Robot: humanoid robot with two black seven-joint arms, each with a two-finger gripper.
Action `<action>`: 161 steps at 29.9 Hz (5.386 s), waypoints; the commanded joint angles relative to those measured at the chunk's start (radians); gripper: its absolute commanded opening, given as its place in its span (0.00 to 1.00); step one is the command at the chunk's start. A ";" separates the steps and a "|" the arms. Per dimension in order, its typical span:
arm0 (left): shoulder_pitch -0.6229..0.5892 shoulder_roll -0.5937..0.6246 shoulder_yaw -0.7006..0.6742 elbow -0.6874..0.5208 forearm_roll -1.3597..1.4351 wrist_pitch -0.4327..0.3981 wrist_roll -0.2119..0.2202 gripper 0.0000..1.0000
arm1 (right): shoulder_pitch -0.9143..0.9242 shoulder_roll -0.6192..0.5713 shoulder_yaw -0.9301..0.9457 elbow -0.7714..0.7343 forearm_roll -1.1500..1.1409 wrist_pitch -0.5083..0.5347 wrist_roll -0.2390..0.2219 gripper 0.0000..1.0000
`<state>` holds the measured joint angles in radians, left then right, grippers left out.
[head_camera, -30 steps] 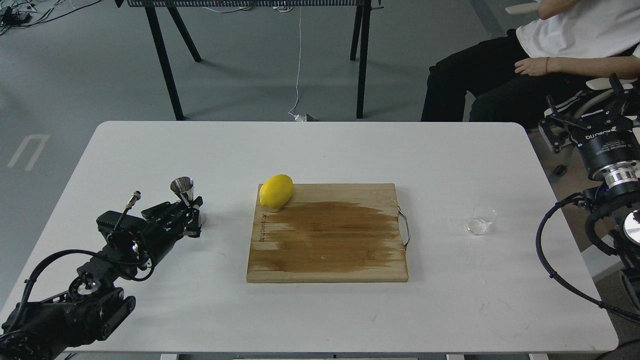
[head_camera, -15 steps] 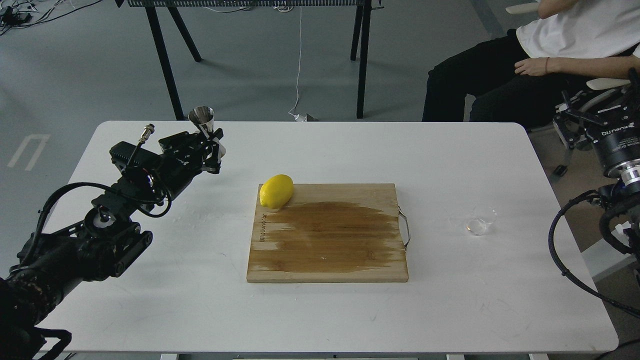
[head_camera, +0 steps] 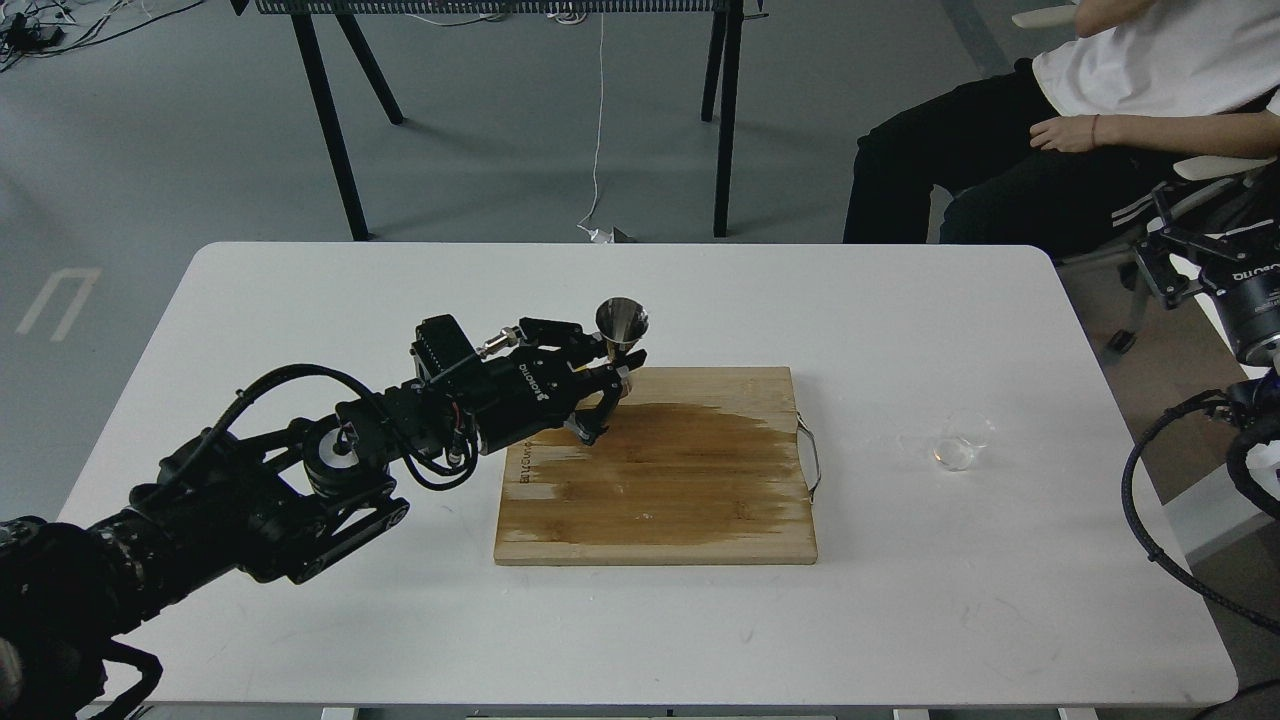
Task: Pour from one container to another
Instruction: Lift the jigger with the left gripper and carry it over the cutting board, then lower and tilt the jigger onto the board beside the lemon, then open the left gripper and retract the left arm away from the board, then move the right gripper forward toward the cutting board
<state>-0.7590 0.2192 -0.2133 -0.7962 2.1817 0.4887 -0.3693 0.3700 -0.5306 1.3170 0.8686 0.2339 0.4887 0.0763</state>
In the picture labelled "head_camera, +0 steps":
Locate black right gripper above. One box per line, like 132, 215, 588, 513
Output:
1133, 165, 1279, 366

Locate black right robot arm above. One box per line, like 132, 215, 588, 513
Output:
1121, 158, 1279, 633

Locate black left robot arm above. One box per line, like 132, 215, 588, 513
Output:
3, 299, 649, 719

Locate wooden cutting board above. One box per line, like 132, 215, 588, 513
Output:
493, 366, 818, 566

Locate black metal table frame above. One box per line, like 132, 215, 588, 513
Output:
229, 1, 768, 241

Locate white hanging cable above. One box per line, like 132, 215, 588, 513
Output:
576, 8, 635, 243

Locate office chair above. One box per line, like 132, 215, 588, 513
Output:
1010, 5, 1280, 356

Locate clear glass measuring cup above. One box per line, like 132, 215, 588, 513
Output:
931, 409, 996, 471

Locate seated person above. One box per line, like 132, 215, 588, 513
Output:
844, 1, 1279, 258

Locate floor cables bundle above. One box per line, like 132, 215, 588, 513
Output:
0, 0, 206, 69

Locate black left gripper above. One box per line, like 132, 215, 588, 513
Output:
470, 316, 646, 455

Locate steel double jigger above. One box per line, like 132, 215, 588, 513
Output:
595, 297, 649, 397

